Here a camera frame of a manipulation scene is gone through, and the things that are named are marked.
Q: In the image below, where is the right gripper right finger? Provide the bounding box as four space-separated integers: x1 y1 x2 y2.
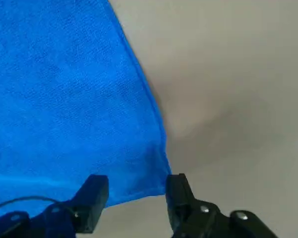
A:
165 173 279 238

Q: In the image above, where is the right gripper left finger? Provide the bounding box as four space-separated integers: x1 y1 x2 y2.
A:
0 175 109 238

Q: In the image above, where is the blue microfibre towel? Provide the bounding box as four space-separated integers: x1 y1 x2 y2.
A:
0 0 173 220

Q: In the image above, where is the thin black wire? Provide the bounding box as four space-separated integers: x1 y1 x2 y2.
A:
0 196 76 216

